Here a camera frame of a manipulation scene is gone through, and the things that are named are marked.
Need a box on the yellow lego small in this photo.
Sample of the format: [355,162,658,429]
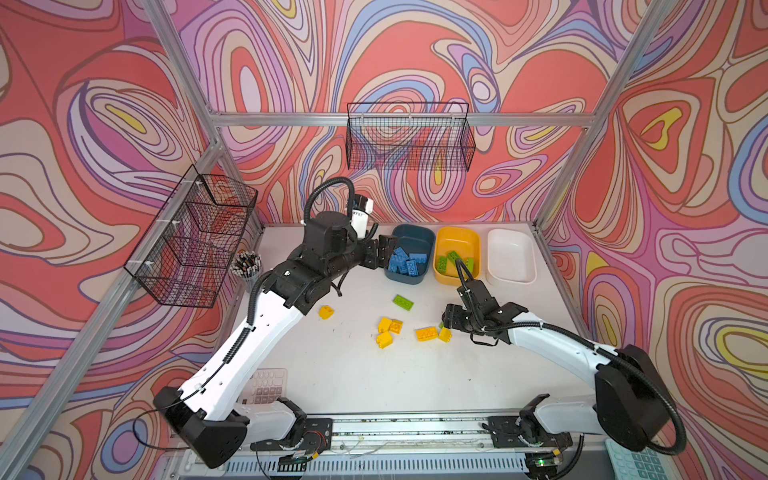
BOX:
[318,306,335,320]
[438,328,452,343]

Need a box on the blue lego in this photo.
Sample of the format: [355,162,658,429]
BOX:
[388,257,408,275]
[404,259,421,278]
[394,247,410,261]
[409,253,428,264]

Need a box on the yellow lego long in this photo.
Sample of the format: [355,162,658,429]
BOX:
[415,327,439,342]

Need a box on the orange-yellow lego cluster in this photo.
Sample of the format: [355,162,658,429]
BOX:
[388,320,403,334]

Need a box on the yellow lego top cluster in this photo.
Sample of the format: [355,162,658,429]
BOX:
[378,317,392,333]

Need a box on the yellow lego cluster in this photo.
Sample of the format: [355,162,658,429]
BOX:
[376,332,394,349]
[378,317,392,333]

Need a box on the yellow lego bottom cluster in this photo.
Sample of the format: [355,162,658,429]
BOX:
[376,332,394,349]

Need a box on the blue lego bottom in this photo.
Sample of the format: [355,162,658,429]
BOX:
[388,257,408,275]

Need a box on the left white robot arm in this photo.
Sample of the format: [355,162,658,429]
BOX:
[153,176,391,469]

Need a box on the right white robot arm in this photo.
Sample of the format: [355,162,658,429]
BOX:
[442,258,687,456]

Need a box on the dark teal plastic bin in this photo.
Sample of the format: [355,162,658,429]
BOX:
[385,224,436,285]

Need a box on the white plastic bin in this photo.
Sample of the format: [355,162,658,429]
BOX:
[487,228,537,285]

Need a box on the yellow plastic bin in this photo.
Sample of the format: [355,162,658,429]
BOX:
[432,226,482,286]

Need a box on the metal cup of pens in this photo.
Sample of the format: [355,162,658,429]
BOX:
[230,251,263,293]

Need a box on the pink calculator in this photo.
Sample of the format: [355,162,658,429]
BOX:
[237,368,288,405]

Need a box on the teal calculator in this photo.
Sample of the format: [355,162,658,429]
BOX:
[605,438,679,480]

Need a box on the black wire basket back wall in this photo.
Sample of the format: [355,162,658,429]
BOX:
[345,100,476,172]

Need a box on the black wire basket wall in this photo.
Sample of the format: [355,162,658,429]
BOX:
[345,100,476,172]
[124,166,258,308]

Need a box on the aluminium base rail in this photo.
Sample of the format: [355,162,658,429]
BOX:
[158,411,615,479]

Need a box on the black wire basket left wall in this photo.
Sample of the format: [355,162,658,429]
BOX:
[124,166,258,308]

